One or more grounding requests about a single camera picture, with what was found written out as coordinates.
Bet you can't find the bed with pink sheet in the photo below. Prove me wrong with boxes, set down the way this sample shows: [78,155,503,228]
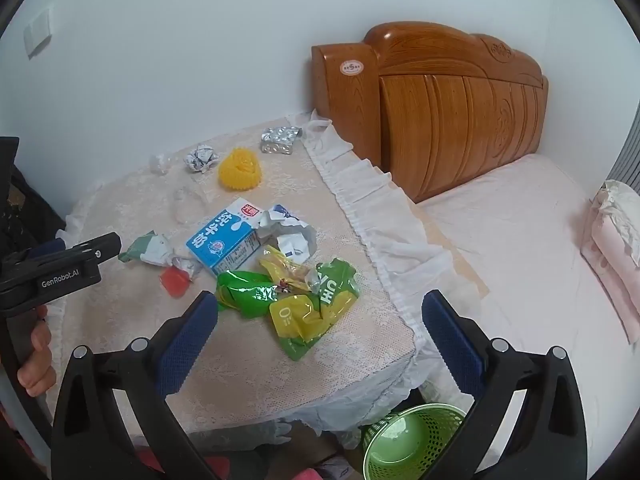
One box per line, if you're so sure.
[416,152,640,480]

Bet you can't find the white wall switch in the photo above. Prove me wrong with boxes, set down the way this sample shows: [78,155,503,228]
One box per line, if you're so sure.
[23,4,55,59]

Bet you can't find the silver blister pack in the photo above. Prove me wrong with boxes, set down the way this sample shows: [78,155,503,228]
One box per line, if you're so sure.
[259,126,304,156]

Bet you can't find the white blue paper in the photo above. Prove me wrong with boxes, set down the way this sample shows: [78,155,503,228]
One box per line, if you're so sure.
[256,204,318,264]

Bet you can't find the dark cloth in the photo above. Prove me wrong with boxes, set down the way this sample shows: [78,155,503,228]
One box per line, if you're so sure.
[0,136,67,267]

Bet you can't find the red plastic piece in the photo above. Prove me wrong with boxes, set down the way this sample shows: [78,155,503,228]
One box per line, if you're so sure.
[159,266,192,297]

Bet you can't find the green white crumpled wrapper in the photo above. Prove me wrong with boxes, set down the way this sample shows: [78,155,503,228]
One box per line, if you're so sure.
[118,230,202,280]

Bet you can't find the blue white milk carton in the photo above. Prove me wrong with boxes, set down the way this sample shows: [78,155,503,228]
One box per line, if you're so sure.
[186,197,263,277]

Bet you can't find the person's left hand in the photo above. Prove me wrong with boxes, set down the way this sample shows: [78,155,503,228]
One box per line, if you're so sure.
[16,305,57,397]

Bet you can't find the clear plastic wrap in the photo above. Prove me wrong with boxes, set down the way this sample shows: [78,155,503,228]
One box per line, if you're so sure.
[172,185,212,224]

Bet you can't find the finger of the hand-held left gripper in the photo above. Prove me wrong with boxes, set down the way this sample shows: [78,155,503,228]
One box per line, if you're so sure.
[30,232,122,273]

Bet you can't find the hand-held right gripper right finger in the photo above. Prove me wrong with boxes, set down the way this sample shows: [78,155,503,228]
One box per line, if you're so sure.
[421,289,588,480]

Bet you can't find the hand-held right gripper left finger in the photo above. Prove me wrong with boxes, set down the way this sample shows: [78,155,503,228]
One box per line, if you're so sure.
[50,290,221,480]

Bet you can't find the yellow candy wrapper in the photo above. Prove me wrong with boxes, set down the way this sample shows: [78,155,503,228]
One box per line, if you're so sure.
[257,245,312,292]

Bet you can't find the yellow spiky ball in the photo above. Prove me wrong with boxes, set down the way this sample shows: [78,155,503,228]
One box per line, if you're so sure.
[218,147,264,192]

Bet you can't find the wooden bed headboard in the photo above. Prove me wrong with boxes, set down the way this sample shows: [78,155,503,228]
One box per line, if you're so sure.
[311,21,550,205]

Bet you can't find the crumpled printed paper ball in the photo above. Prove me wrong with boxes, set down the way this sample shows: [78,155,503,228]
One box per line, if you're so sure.
[183,143,220,174]

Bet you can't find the folded pink blanket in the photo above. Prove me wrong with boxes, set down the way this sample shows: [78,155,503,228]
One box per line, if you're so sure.
[580,179,640,347]

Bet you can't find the green yellow snack bag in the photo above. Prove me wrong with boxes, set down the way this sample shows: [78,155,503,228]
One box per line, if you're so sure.
[215,257,362,361]

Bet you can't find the green plastic waste basket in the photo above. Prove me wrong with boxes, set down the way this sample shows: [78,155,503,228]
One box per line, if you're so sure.
[360,402,469,480]

